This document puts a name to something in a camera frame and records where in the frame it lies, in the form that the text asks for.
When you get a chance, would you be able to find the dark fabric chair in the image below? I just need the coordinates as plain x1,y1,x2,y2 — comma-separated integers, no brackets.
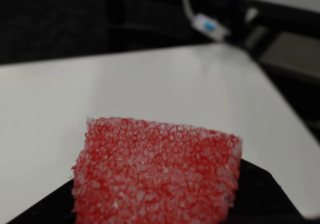
0,0,216,66

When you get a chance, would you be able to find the white usb adapter cable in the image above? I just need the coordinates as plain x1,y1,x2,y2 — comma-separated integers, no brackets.
174,0,230,41

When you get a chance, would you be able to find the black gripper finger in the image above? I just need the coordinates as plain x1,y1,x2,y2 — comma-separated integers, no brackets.
223,158,305,224
6,178,77,224

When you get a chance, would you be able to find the black metal frame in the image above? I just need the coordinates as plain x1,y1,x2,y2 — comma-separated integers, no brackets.
183,0,320,38

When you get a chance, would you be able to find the grey flat panel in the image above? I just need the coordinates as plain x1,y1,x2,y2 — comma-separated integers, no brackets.
258,31,320,73

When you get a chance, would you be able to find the red foam cube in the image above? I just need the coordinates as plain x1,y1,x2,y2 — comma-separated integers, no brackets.
69,116,244,224

